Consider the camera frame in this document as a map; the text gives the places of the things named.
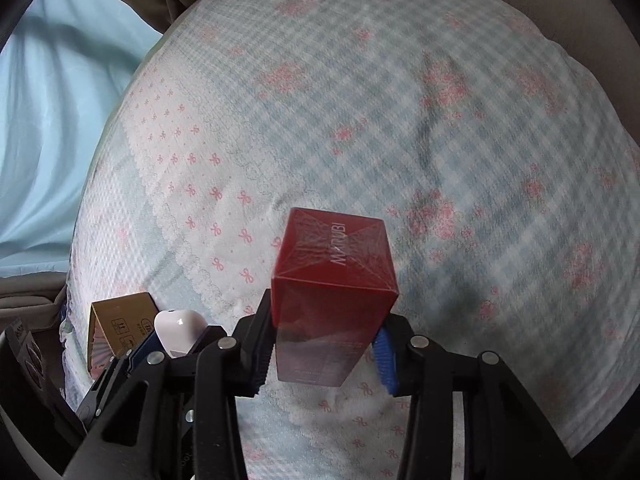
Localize open cardboard box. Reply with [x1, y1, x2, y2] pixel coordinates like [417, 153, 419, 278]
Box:
[87, 292, 158, 379]

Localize light blue curtain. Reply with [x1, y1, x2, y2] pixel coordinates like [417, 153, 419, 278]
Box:
[1, 0, 160, 276]

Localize red cosmetic box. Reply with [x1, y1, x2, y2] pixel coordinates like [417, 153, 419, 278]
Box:
[270, 207, 399, 387]

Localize checkered floral bed sheet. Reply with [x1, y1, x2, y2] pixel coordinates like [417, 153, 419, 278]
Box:
[62, 0, 639, 454]

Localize white earbuds case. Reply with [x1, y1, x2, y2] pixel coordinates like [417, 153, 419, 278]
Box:
[154, 310, 207, 359]

